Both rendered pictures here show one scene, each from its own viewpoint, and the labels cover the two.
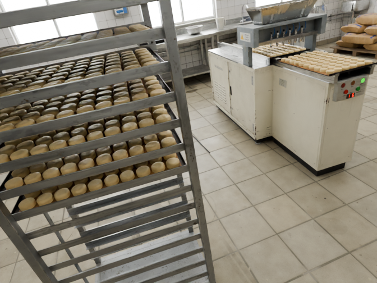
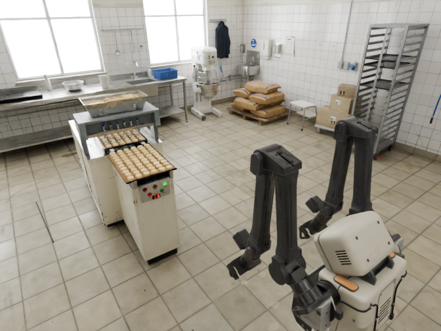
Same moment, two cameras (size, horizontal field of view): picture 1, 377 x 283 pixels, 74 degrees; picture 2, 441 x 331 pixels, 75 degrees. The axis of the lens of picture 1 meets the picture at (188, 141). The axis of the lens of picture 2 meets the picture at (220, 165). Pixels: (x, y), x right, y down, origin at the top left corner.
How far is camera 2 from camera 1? 116 cm
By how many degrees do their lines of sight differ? 18
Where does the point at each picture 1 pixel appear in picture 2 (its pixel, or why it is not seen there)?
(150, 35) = not seen: outside the picture
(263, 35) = (96, 127)
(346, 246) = not seen: outside the picture
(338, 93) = (142, 196)
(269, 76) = (106, 165)
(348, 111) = (161, 207)
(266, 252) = not seen: outside the picture
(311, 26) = (147, 117)
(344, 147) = (168, 237)
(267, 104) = (111, 190)
